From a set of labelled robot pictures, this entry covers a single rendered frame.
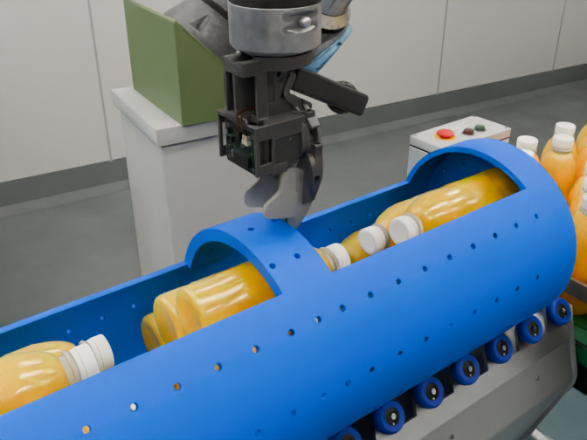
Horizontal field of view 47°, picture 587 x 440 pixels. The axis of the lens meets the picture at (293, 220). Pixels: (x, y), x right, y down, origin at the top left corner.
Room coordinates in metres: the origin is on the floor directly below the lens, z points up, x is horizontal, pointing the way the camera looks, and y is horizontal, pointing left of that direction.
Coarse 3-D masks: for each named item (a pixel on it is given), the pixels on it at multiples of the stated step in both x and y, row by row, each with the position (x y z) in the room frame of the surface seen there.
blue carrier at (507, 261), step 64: (384, 192) 0.94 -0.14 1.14; (192, 256) 0.71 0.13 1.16; (256, 256) 0.60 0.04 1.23; (320, 256) 0.61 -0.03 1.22; (384, 256) 0.64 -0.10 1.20; (448, 256) 0.68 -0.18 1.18; (512, 256) 0.72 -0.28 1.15; (64, 320) 0.63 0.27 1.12; (128, 320) 0.68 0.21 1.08; (256, 320) 0.53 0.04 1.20; (320, 320) 0.55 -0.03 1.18; (384, 320) 0.59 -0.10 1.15; (448, 320) 0.63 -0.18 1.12; (512, 320) 0.72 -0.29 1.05; (128, 384) 0.44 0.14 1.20; (192, 384) 0.46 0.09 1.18; (256, 384) 0.48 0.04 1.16; (320, 384) 0.52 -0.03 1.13; (384, 384) 0.57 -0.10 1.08
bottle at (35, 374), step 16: (32, 352) 0.49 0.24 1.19; (48, 352) 0.50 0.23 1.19; (64, 352) 0.50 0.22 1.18; (0, 368) 0.46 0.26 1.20; (16, 368) 0.46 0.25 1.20; (32, 368) 0.46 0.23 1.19; (48, 368) 0.47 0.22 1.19; (64, 368) 0.48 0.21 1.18; (0, 384) 0.44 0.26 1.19; (16, 384) 0.45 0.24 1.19; (32, 384) 0.45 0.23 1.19; (48, 384) 0.46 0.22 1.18; (64, 384) 0.47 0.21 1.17; (0, 400) 0.43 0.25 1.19; (16, 400) 0.44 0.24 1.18; (32, 400) 0.44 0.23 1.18
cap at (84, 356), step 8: (72, 352) 0.50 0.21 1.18; (80, 352) 0.50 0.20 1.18; (88, 352) 0.50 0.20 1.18; (80, 360) 0.49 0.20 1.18; (88, 360) 0.49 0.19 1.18; (96, 360) 0.50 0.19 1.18; (80, 368) 0.49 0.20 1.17; (88, 368) 0.49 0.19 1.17; (96, 368) 0.49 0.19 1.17; (88, 376) 0.49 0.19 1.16
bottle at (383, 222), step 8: (408, 200) 0.87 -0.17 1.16; (392, 208) 0.85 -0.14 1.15; (400, 208) 0.85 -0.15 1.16; (384, 216) 0.84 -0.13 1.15; (392, 216) 0.84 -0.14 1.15; (400, 216) 0.83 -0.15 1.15; (376, 224) 0.83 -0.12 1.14; (384, 224) 0.83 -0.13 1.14; (384, 232) 0.81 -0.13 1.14; (392, 240) 0.82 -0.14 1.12; (384, 248) 0.81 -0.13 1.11
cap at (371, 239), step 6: (366, 228) 0.82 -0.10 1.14; (372, 228) 0.82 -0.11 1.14; (378, 228) 0.82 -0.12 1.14; (360, 234) 0.82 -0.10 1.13; (366, 234) 0.81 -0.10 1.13; (372, 234) 0.81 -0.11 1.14; (378, 234) 0.81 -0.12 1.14; (360, 240) 0.82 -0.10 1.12; (366, 240) 0.81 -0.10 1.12; (372, 240) 0.80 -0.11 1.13; (378, 240) 0.80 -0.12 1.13; (384, 240) 0.81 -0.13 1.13; (366, 246) 0.81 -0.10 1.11; (372, 246) 0.80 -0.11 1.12; (378, 246) 0.80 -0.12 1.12; (384, 246) 0.81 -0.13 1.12; (366, 252) 0.81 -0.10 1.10; (372, 252) 0.80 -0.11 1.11
